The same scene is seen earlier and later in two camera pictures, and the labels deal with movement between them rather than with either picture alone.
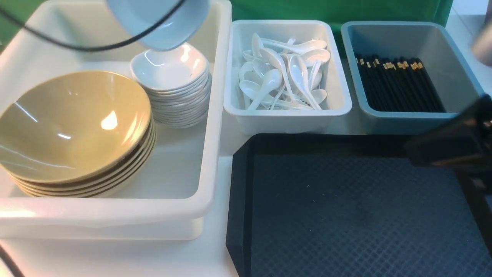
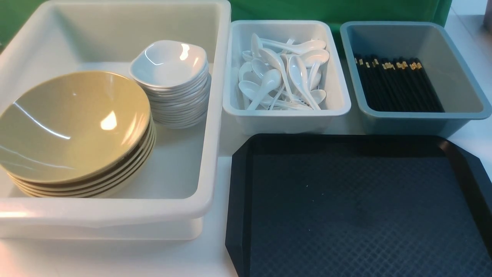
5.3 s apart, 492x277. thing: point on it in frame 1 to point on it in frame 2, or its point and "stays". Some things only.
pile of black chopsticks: [398, 84] stays
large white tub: [172, 199] stays
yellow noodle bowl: [72, 126] stays
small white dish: [179, 29] to [170, 63]
